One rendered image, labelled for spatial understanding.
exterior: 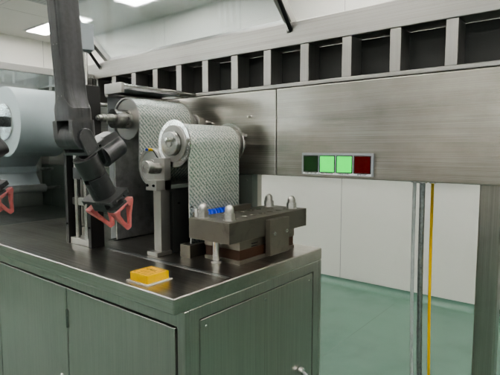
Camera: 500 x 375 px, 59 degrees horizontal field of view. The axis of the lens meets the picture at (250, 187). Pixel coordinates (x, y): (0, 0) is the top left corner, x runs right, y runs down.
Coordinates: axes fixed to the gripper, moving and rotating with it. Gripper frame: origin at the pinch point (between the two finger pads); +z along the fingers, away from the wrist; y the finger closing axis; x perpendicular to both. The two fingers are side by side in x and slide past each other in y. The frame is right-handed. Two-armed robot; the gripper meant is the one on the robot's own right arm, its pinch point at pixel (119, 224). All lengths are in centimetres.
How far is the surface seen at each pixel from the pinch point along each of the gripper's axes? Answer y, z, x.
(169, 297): -17.8, 11.8, 9.2
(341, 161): -36, 15, -57
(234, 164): -1, 14, -51
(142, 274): -5.2, 11.8, 4.2
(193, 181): 1.9, 8.4, -31.9
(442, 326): -43, 214, -165
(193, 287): -17.9, 15.8, 1.9
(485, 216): -76, 35, -59
